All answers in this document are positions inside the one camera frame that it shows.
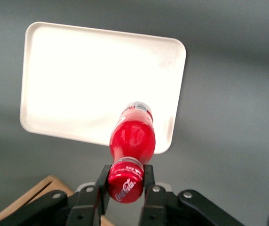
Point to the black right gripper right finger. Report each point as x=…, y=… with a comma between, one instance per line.
x=158, y=207

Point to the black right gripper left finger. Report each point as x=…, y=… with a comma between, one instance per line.
x=82, y=204

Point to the red coke bottle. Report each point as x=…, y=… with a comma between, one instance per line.
x=132, y=139

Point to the cream plastic tray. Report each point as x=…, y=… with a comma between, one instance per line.
x=89, y=82

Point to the wooden drawer cabinet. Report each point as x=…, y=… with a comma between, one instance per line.
x=31, y=195

